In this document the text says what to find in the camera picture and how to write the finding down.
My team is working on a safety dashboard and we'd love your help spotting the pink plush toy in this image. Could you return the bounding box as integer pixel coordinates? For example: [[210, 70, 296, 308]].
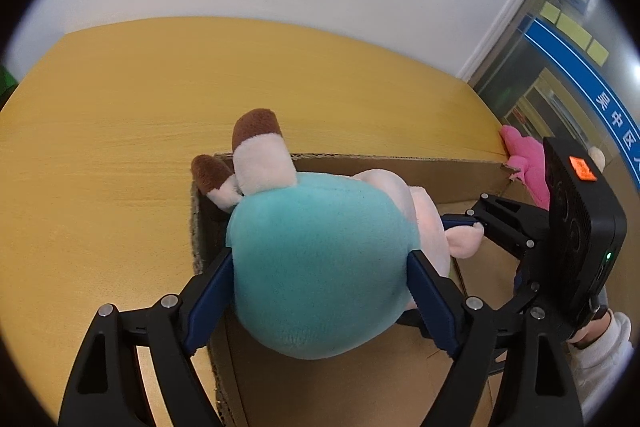
[[499, 124, 550, 210]]

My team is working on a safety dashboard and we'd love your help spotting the beige teddy bear plush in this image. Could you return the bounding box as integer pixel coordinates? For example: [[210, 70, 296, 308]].
[[588, 146, 606, 171]]

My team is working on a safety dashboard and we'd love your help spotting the blue banner sign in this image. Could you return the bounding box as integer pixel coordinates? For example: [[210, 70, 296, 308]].
[[520, 15, 640, 188]]

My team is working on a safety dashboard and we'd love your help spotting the pig plush teal dress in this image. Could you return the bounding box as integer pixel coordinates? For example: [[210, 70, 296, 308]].
[[190, 107, 485, 361]]

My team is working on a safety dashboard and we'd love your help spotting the white sleeve right forearm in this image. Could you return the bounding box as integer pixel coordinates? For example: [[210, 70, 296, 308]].
[[567, 310, 634, 423]]

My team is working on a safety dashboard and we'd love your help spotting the right hand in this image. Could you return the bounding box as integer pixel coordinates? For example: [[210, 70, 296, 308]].
[[567, 311, 612, 349]]

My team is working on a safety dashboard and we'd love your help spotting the brown cardboard box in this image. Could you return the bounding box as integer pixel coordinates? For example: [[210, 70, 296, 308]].
[[191, 152, 527, 426]]

